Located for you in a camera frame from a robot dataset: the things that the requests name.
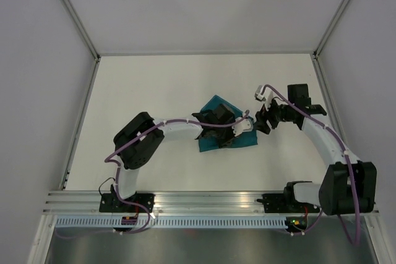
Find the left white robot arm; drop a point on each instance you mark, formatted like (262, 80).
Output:
(137, 142)

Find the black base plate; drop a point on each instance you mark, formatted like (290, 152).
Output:
(110, 204)
(278, 203)

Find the teal satin napkin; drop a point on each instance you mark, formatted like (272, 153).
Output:
(246, 139)

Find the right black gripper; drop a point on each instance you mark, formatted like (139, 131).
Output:
(261, 117)

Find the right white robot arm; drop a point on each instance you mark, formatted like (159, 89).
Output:
(349, 184)

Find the white slotted cable duct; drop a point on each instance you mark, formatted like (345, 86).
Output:
(190, 222)

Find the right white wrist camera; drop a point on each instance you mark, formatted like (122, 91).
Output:
(265, 95)

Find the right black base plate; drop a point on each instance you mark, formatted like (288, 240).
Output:
(278, 203)

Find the left aluminium frame post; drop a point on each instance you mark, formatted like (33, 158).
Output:
(73, 15)

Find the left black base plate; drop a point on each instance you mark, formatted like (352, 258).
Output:
(110, 204)

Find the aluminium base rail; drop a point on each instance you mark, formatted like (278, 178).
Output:
(178, 203)

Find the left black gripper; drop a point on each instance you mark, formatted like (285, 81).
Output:
(231, 133)

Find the aluminium frame corner post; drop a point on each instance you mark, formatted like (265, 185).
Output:
(342, 7)

